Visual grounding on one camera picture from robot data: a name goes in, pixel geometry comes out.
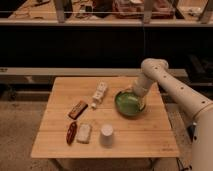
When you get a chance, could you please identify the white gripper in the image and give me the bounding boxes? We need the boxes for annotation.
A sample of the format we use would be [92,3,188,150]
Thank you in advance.
[132,74,153,97]

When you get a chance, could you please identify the green ceramic bowl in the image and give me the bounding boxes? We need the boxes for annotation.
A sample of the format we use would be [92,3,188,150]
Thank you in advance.
[114,91,146,117]

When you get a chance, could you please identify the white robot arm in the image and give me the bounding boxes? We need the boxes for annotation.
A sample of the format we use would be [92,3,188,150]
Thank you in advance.
[132,58,213,171]

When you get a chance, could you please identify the white plastic bottle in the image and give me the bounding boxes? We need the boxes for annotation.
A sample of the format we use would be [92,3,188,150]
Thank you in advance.
[91,82,108,109]

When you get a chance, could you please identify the white paper cup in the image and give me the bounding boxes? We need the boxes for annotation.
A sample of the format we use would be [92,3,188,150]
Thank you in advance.
[100,124,114,146]

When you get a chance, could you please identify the brown snack bar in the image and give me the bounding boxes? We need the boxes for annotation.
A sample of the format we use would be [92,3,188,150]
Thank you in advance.
[68,101,88,119]

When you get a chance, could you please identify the wooden table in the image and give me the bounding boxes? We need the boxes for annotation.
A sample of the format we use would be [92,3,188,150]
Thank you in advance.
[31,77,179,159]

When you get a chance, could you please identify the dark device on floor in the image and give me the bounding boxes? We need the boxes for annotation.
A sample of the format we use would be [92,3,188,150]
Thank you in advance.
[187,122,197,141]

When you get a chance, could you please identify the white wrapped snack packet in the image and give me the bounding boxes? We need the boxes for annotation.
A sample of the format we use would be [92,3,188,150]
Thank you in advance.
[77,123,92,144]

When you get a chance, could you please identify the metal shelf rail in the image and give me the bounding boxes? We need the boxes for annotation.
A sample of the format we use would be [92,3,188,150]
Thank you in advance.
[0,67,189,78]

